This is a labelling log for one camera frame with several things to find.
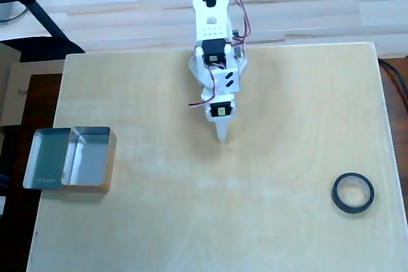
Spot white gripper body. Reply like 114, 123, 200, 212
200, 90, 238, 124

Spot metal tin lid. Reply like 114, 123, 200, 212
22, 127, 73, 190

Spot red black servo wires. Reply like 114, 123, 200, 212
187, 0, 252, 110

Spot black chair frame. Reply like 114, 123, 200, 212
0, 0, 86, 55

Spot black tape roll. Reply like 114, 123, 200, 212
331, 172, 376, 217

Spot black and red cable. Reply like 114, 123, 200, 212
377, 57, 408, 110

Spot metal tray with orange sides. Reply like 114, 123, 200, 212
61, 126, 117, 194

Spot brown cardboard box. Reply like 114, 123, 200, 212
0, 42, 66, 126

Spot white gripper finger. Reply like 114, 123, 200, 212
214, 120, 231, 145

